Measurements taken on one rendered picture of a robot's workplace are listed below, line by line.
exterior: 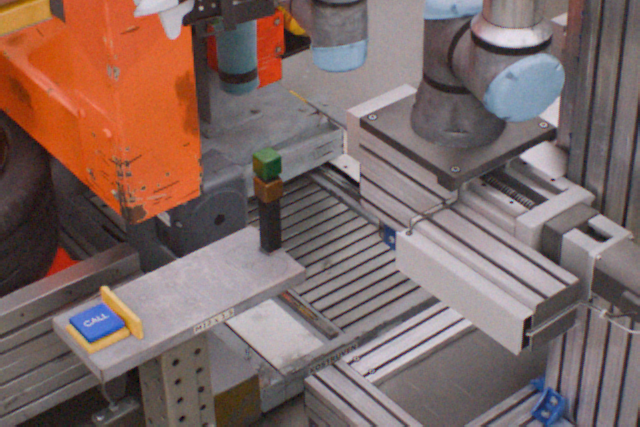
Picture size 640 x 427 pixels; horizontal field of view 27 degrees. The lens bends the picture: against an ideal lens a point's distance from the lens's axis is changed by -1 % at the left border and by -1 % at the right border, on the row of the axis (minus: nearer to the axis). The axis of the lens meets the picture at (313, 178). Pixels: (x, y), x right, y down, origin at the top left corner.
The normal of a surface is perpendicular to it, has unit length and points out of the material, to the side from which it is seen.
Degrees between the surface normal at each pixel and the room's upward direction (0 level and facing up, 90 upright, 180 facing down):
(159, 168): 90
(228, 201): 90
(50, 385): 90
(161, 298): 0
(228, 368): 0
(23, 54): 0
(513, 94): 97
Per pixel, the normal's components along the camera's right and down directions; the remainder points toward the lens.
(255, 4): 0.40, 0.40
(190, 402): 0.61, 0.44
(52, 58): -0.79, 0.37
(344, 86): -0.02, -0.82
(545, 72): 0.41, 0.62
